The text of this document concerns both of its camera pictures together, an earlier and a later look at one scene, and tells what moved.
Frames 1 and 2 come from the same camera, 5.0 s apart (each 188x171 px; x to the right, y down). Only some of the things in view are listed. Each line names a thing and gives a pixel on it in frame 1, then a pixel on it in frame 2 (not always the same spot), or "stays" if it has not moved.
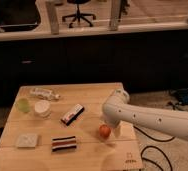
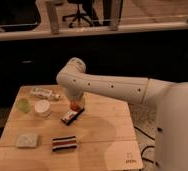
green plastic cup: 23,105 stays
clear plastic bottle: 45,94 stays
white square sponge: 27,141 stays
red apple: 104,131 -> 74,106
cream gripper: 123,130 -> 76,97
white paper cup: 42,108 stays
